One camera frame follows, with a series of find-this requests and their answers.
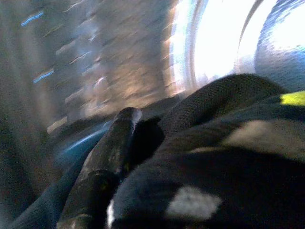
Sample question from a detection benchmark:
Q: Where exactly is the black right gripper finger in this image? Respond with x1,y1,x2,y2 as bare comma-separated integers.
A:
56,106,143,229

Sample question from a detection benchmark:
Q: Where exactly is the black garment with white patches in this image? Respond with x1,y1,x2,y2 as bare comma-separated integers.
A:
104,73,305,229

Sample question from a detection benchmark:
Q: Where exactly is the steel washer drum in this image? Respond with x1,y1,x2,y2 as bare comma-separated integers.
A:
0,0,305,144

